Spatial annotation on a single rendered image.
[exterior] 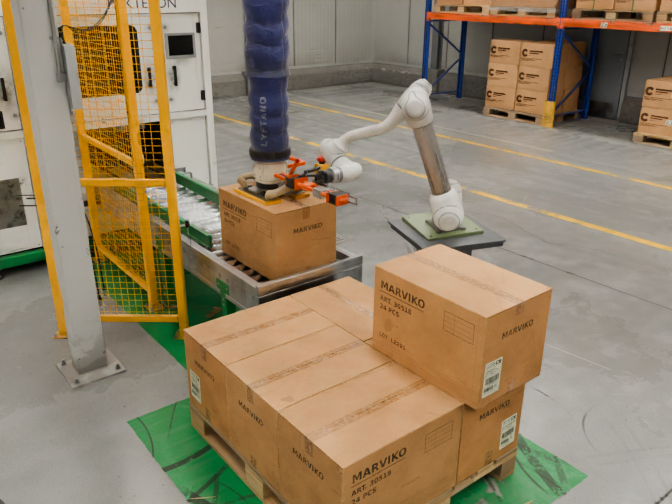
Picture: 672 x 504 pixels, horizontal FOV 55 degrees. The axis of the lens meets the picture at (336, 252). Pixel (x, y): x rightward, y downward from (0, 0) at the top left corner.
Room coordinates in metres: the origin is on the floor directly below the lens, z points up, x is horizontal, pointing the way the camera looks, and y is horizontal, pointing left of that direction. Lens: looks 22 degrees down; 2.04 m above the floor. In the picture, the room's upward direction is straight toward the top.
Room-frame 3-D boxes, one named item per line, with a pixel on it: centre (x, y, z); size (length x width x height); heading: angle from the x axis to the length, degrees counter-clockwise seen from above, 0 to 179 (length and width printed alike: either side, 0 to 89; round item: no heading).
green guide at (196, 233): (4.26, 1.28, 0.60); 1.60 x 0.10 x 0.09; 38
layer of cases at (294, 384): (2.52, -0.05, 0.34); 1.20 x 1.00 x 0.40; 38
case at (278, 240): (3.52, 0.34, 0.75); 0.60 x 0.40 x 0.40; 38
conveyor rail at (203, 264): (3.95, 1.11, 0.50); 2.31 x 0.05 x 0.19; 38
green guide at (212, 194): (4.59, 0.86, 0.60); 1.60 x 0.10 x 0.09; 38
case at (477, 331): (2.42, -0.51, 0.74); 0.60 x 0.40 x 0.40; 39
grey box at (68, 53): (3.25, 1.31, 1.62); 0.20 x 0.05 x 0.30; 38
